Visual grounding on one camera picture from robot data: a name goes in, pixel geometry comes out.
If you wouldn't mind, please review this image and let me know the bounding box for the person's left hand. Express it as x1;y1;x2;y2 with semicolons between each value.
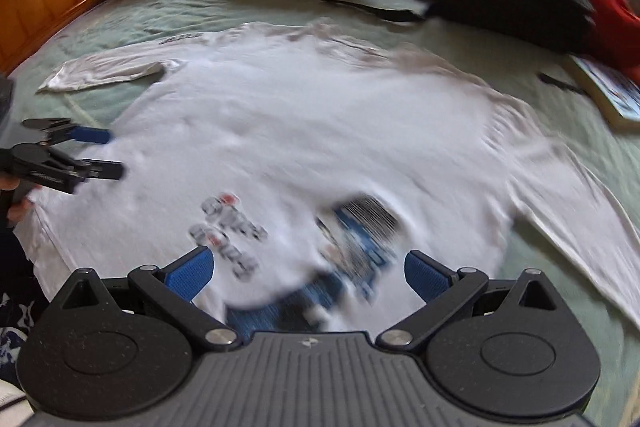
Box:
6;197;37;228

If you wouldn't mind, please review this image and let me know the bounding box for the paperback book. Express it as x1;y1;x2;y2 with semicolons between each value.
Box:
564;54;640;130

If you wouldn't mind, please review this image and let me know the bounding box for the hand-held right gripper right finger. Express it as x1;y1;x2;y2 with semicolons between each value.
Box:
376;248;557;353

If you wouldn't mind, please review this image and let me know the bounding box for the white printed t-shirt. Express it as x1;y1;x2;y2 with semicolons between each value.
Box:
15;21;640;344

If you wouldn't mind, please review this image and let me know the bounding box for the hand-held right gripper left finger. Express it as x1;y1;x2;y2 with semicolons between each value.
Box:
60;244;241;352

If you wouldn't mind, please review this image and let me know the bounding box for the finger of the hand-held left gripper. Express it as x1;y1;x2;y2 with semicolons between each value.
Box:
45;157;125;194
22;118;115;146

